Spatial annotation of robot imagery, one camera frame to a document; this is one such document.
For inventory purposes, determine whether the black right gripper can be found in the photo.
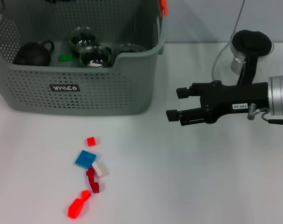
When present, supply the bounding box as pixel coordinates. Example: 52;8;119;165
166;80;270;127

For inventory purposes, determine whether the glass teacup black sleeve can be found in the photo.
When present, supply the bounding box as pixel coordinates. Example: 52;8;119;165
69;27;98;53
79;45;112;68
117;43;148;55

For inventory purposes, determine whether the blue square brick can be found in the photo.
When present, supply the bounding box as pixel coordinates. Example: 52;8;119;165
74;150;97;169

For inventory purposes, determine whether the dark red curved brick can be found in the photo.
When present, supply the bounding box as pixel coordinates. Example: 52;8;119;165
86;168;100;194

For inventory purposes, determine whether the large orange-red brick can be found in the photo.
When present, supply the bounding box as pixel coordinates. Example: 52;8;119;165
68;197;85;219

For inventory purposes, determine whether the grey perforated storage bin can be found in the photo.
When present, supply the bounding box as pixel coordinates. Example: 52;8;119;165
0;0;169;116

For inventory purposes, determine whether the orange bin clip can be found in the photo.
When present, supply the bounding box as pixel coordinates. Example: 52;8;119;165
158;0;169;17

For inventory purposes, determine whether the silver metal connector plug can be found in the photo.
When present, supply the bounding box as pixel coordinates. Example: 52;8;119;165
247;103;268;120

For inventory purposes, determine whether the glass teapot black lid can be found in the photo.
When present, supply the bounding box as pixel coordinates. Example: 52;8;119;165
212;29;275;86

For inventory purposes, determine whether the white small brick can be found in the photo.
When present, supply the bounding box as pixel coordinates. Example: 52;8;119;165
91;161;109;177

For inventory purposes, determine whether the small orange-red brick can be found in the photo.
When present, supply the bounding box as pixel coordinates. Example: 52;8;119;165
80;189;92;202

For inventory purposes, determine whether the dark clay teapot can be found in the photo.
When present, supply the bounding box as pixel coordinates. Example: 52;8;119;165
14;40;55;67

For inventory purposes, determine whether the thin grey hanging cable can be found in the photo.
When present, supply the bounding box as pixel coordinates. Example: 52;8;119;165
232;0;246;33

